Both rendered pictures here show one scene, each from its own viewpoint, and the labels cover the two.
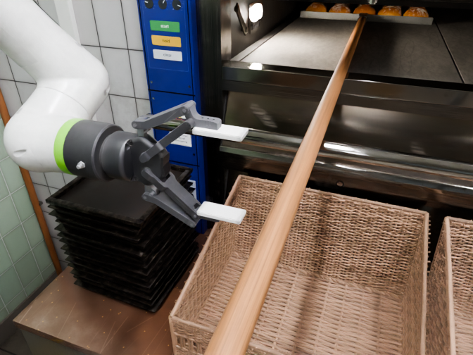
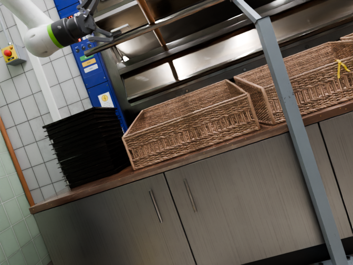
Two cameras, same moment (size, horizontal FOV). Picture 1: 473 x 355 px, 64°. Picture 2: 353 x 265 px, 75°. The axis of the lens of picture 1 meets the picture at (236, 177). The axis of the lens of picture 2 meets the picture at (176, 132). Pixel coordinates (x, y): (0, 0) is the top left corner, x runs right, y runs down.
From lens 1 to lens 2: 0.87 m
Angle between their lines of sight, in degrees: 31
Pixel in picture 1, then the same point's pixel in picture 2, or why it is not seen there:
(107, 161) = (70, 22)
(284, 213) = not seen: outside the picture
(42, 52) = (37, 13)
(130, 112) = (80, 109)
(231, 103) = (126, 80)
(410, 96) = (191, 39)
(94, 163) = (64, 24)
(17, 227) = (21, 221)
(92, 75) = not seen: hidden behind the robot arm
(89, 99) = not seen: hidden behind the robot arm
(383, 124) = (189, 56)
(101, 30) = (59, 75)
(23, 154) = (33, 37)
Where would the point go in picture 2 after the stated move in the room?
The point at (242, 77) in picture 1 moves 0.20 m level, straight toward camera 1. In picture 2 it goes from (126, 64) to (125, 53)
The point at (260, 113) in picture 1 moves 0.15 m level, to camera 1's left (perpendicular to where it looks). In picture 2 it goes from (139, 78) to (116, 84)
